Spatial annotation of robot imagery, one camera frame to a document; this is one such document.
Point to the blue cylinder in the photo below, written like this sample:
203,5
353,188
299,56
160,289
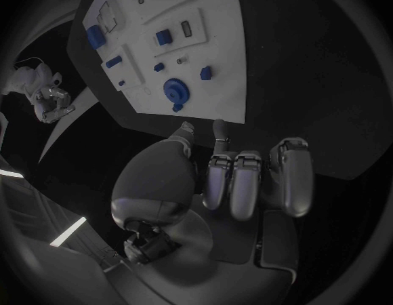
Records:
114,61

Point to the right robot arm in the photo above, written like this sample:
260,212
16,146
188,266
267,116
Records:
31,78

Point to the grey peg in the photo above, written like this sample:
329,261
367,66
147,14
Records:
181,60

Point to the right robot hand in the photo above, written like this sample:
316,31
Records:
55,104

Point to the large blue block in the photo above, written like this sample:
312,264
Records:
95,37

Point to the blue plug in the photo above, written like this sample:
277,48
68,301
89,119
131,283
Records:
206,73

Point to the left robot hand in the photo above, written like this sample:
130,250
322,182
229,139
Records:
158,178

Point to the blue gear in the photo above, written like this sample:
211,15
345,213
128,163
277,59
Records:
175,91

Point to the white task board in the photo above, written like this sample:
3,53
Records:
222,56

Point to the small blue peg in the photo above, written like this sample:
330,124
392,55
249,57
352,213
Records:
158,67
121,83
177,107

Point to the blue square block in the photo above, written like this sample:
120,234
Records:
163,37

